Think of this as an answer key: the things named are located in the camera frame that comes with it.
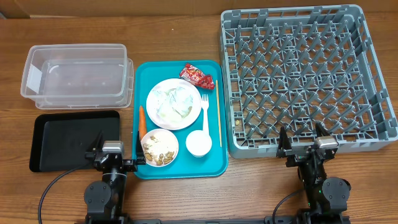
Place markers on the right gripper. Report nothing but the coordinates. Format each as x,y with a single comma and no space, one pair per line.
286,150

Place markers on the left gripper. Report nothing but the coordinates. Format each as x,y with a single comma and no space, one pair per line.
132,165

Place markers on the orange carrot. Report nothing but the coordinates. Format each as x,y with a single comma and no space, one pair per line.
142,123

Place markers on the white napkin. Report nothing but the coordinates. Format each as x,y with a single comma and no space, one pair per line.
174,104

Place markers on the red snack wrapper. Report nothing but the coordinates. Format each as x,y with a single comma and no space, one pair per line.
196,77

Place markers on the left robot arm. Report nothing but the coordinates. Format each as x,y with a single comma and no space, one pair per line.
104,199

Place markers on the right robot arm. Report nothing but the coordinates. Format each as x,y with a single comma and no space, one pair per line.
327,196

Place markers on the small bowl with nuts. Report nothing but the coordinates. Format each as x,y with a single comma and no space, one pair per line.
160,147

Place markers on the black plastic tray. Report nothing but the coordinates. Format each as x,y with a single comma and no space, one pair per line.
60,140

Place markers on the grey dish rack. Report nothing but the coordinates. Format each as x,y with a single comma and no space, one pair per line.
293,67

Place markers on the large white plate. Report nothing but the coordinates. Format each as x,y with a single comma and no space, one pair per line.
168,124

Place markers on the teal plastic tray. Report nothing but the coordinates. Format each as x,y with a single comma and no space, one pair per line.
185,165

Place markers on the white plastic cup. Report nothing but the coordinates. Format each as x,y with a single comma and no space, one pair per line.
198,143

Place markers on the clear plastic bin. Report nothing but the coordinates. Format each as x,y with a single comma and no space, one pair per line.
78,76

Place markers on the white plastic fork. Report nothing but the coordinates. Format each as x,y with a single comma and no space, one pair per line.
205,106

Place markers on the wooden chopstick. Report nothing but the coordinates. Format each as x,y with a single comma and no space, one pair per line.
218,111

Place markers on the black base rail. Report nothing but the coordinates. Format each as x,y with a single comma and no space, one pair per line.
266,220

